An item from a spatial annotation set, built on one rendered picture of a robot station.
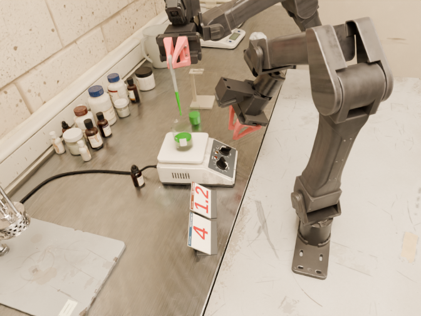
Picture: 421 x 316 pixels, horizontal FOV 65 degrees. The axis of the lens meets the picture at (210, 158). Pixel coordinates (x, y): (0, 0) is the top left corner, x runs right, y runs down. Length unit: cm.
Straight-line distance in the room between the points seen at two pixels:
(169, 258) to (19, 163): 55
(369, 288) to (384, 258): 8
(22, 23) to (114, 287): 77
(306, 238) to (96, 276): 45
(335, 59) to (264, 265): 44
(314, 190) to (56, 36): 93
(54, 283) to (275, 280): 46
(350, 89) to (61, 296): 65
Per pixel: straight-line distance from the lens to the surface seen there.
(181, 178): 88
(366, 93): 51
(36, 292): 82
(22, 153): 109
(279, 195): 86
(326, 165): 60
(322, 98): 51
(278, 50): 67
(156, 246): 79
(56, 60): 123
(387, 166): 100
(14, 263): 89
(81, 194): 97
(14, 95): 112
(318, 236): 74
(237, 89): 75
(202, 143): 89
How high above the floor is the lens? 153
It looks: 41 degrees down
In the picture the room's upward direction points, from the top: 6 degrees counter-clockwise
